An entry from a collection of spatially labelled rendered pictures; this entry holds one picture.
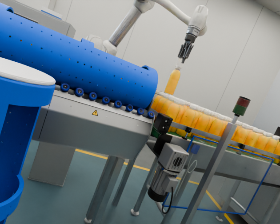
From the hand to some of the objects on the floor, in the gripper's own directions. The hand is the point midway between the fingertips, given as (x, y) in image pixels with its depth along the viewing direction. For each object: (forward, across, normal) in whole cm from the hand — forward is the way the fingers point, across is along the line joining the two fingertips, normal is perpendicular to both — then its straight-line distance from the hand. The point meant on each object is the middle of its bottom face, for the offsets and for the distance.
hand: (180, 63), depth 148 cm
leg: (+135, +6, -26) cm, 138 cm away
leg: (+135, +20, -25) cm, 139 cm away
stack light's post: (+135, +49, +20) cm, 145 cm away
